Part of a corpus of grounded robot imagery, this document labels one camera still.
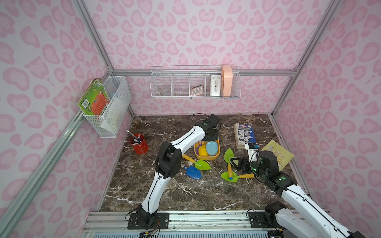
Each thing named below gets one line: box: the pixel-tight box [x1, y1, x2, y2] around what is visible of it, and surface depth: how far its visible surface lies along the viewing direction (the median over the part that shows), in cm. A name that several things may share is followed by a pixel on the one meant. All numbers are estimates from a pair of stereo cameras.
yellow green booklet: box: [260, 139, 296, 172], surface depth 100 cm
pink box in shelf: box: [221, 64, 233, 97], surface depth 84 cm
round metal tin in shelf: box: [159, 88, 172, 97], surface depth 98 cm
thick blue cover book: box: [233, 122, 256, 149], surface depth 106 cm
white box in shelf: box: [209, 74, 222, 97], surface depth 95 cm
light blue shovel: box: [206, 140, 218, 156], surface depth 97 cm
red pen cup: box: [128, 132, 150, 155], surface depth 97 cm
